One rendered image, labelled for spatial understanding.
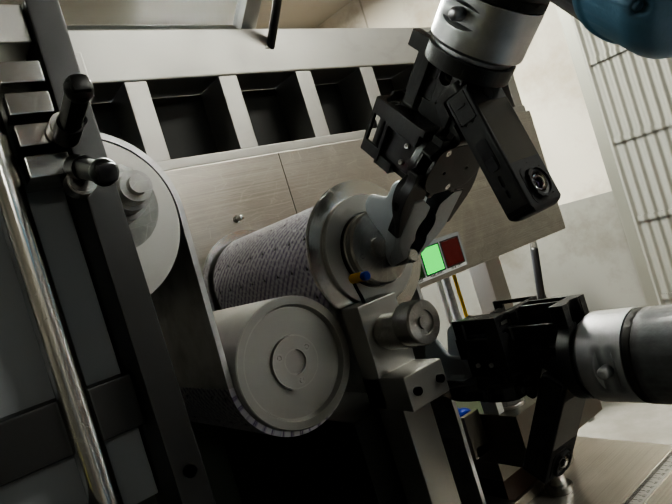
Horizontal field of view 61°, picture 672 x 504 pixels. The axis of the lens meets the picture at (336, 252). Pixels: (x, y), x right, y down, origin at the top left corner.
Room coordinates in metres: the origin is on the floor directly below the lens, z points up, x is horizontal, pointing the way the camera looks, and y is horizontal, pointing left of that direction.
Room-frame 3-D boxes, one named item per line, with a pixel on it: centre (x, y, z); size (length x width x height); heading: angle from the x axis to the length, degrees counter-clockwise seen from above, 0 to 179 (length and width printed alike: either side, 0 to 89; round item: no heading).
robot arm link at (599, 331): (0.47, -0.19, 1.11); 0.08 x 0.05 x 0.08; 127
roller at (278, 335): (0.61, 0.14, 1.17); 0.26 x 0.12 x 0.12; 37
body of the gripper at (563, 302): (0.53, -0.15, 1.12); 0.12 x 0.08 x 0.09; 37
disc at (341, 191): (0.59, -0.03, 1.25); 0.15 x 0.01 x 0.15; 127
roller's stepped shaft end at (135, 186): (0.37, 0.12, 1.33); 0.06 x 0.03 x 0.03; 37
